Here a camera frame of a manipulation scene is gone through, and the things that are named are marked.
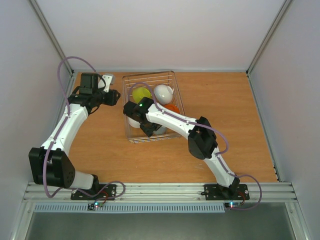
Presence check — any grey speckled bowl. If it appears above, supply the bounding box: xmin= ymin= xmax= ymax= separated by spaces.
xmin=153 ymin=126 xmax=167 ymax=136

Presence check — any green white bowl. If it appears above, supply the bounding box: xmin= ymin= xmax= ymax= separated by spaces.
xmin=132 ymin=87 xmax=152 ymax=103

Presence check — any white ceramic bowl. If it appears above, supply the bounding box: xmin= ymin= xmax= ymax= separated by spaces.
xmin=153 ymin=84 xmax=174 ymax=105

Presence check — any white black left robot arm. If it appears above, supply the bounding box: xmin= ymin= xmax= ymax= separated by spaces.
xmin=28 ymin=72 xmax=121 ymax=199

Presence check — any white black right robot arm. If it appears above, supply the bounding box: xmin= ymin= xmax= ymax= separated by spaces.
xmin=123 ymin=97 xmax=240 ymax=200

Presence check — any left small circuit board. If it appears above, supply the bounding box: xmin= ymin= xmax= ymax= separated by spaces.
xmin=87 ymin=202 xmax=104 ymax=211

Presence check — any small circuit board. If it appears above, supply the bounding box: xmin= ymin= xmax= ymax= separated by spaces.
xmin=87 ymin=202 xmax=104 ymax=211
xmin=224 ymin=201 xmax=242 ymax=209

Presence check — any right small circuit board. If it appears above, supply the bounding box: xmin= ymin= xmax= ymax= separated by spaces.
xmin=224 ymin=201 xmax=242 ymax=209

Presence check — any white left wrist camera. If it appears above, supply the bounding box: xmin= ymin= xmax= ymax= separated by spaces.
xmin=102 ymin=73 xmax=116 ymax=93

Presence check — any silver wire dish rack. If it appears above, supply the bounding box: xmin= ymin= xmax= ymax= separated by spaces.
xmin=122 ymin=70 xmax=185 ymax=144

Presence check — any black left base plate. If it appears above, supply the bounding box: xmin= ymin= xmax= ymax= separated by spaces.
xmin=70 ymin=184 xmax=117 ymax=201

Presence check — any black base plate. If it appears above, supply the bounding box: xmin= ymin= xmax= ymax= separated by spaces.
xmin=70 ymin=184 xmax=117 ymax=201
xmin=201 ymin=184 xmax=250 ymax=201

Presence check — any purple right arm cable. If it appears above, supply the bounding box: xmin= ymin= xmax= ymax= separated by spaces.
xmin=129 ymin=82 xmax=263 ymax=211

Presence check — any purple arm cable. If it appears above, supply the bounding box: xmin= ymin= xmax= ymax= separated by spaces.
xmin=43 ymin=56 xmax=127 ymax=201
xmin=129 ymin=82 xmax=263 ymax=211

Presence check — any grey slotted cable duct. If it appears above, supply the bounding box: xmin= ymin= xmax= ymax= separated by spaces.
xmin=33 ymin=203 xmax=225 ymax=214

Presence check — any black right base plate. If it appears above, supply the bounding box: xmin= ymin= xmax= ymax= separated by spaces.
xmin=201 ymin=184 xmax=250 ymax=201

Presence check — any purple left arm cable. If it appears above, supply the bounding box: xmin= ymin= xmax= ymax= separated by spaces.
xmin=43 ymin=56 xmax=127 ymax=201

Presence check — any aluminium front rail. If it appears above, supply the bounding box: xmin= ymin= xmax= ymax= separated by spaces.
xmin=22 ymin=182 xmax=298 ymax=203

